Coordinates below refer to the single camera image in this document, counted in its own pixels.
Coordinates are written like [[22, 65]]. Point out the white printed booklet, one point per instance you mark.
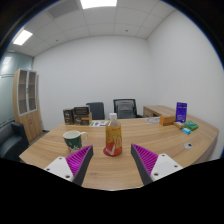
[[98, 123]]

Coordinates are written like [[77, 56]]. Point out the flat green box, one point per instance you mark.
[[191, 125]]

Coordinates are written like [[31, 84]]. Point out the black leather sofa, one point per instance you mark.
[[11, 140]]

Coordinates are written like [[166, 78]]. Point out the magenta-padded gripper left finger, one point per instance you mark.
[[61, 166]]

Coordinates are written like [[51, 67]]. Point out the brown cardboard box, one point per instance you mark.
[[85, 120]]

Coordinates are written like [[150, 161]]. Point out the round grey white plate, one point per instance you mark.
[[153, 120]]

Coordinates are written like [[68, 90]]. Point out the wooden shelf cabinet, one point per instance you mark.
[[28, 110]]

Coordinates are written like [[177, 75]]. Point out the grey ceiling air vent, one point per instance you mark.
[[63, 9]]

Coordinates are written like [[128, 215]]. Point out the small light blue box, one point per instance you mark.
[[186, 131]]

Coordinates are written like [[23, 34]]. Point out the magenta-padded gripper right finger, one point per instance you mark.
[[163, 166]]

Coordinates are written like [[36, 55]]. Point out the upright purple box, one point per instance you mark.
[[181, 112]]

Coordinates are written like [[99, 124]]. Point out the dark blue office chair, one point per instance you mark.
[[96, 111]]

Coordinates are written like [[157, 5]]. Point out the large square ceiling light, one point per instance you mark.
[[98, 3]]

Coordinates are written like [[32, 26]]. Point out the flat round red coaster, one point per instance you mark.
[[105, 152]]

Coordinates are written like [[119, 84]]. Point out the wooden side desk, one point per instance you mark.
[[156, 110]]

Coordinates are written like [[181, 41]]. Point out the yellow drink bottle white cap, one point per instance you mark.
[[113, 138]]

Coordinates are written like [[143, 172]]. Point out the small ceiling light panel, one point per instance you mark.
[[22, 37]]

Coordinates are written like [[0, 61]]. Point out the black mesh office chair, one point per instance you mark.
[[125, 109]]

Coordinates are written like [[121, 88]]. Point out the light wooden box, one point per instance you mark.
[[167, 120]]

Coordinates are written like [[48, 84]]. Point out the green white patterned mug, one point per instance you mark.
[[73, 140]]

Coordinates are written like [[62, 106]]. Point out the small dark brown box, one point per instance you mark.
[[68, 116]]

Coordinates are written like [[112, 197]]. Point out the small tan box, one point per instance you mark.
[[178, 125]]

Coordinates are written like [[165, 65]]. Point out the wide dark brown box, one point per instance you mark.
[[81, 111]]

